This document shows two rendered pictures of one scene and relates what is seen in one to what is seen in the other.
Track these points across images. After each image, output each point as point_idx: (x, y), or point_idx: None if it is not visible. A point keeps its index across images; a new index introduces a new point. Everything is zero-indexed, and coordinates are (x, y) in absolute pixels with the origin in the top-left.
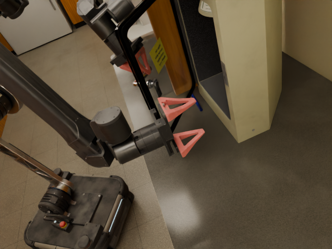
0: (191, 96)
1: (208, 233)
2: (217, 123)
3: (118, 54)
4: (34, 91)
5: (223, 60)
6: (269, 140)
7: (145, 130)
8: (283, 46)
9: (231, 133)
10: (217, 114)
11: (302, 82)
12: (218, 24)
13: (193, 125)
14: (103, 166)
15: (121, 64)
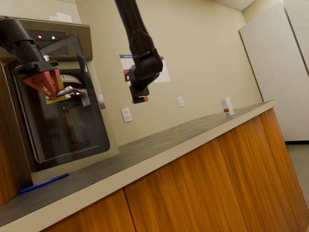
0: (35, 186)
1: (182, 136)
2: (94, 164)
3: (43, 60)
4: None
5: (100, 93)
6: (122, 150)
7: None
8: None
9: (110, 156)
10: (84, 165)
11: None
12: (95, 74)
13: (84, 171)
14: (162, 68)
15: (47, 70)
